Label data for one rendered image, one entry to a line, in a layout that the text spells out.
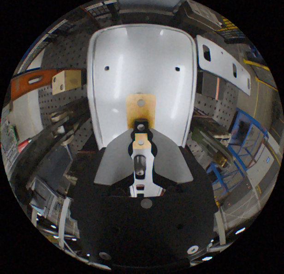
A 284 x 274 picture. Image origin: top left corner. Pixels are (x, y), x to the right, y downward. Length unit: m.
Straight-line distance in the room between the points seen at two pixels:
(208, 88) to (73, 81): 0.28
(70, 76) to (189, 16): 0.25
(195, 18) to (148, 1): 0.10
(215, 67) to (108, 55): 0.23
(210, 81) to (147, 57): 0.16
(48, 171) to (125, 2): 0.81
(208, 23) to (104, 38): 0.22
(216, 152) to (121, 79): 0.23
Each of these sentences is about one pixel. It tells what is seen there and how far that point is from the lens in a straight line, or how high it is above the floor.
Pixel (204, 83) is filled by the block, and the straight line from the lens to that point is 0.25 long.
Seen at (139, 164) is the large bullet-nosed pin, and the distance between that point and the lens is 0.23.
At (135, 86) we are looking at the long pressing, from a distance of 0.18.
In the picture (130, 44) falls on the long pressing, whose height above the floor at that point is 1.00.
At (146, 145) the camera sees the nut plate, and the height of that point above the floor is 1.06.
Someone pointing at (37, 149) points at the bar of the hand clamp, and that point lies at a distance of 0.17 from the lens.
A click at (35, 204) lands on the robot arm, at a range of 0.75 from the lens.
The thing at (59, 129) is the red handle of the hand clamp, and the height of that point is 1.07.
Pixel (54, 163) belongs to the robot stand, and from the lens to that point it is 0.75.
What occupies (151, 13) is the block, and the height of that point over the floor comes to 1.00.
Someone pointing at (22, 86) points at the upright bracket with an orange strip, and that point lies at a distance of 0.16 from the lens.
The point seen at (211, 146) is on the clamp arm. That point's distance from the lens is 0.23.
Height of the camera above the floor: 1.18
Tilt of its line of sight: 59 degrees down
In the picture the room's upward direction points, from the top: 176 degrees clockwise
